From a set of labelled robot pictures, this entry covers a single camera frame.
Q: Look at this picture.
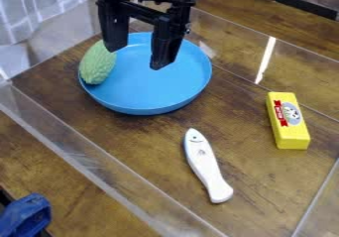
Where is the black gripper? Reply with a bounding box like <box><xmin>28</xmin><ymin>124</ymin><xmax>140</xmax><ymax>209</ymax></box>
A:
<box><xmin>96</xmin><ymin>0</ymin><xmax>196</xmax><ymax>70</ymax></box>

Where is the yellow toy brick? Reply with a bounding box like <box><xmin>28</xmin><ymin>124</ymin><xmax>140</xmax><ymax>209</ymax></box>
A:
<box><xmin>266</xmin><ymin>92</ymin><xmax>311</xmax><ymax>150</ymax></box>

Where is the blue round tray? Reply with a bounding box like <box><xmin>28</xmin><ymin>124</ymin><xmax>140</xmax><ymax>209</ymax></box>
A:
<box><xmin>79</xmin><ymin>32</ymin><xmax>212</xmax><ymax>115</ymax></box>

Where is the green bumpy toy gourd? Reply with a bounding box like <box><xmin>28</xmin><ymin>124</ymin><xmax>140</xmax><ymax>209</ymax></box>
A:
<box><xmin>80</xmin><ymin>40</ymin><xmax>116</xmax><ymax>85</ymax></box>

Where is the white checked curtain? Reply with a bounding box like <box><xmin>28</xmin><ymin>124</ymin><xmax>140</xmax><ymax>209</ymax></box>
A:
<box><xmin>0</xmin><ymin>0</ymin><xmax>87</xmax><ymax>46</ymax></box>

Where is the black bar in background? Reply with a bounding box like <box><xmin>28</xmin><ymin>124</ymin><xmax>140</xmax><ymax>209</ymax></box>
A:
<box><xmin>271</xmin><ymin>0</ymin><xmax>339</xmax><ymax>21</ymax></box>

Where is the blue clamp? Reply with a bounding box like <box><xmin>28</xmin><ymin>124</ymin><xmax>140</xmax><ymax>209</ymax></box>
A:
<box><xmin>0</xmin><ymin>193</ymin><xmax>52</xmax><ymax>237</ymax></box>

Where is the clear acrylic enclosure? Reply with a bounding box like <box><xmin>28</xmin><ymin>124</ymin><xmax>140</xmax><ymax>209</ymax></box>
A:
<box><xmin>0</xmin><ymin>3</ymin><xmax>339</xmax><ymax>237</ymax></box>

